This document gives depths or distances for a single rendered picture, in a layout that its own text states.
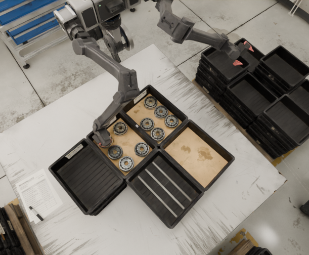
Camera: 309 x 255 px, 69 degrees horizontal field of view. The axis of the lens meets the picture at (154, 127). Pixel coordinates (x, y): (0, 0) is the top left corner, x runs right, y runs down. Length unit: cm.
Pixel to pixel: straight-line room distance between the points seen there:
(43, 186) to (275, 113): 202
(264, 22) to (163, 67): 208
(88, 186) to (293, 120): 182
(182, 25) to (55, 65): 239
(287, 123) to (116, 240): 172
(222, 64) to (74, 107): 149
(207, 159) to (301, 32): 271
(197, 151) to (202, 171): 14
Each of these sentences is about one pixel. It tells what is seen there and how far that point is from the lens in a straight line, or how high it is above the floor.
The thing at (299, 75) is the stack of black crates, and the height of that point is 49.
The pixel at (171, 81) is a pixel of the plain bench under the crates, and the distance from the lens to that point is 199.
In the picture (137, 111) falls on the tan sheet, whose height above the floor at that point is 83.
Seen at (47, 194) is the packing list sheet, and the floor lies 70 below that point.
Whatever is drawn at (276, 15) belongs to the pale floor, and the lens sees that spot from 398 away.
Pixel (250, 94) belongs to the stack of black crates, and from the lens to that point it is 248.
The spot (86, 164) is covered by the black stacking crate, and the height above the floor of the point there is 83.
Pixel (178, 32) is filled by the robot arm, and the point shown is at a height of 158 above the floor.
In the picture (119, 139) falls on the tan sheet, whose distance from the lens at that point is 162.
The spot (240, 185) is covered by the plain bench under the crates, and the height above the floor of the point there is 70.
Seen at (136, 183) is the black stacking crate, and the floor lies 83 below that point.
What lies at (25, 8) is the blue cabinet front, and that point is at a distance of 300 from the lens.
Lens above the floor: 233
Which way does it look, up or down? 67 degrees down
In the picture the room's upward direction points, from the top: 1 degrees counter-clockwise
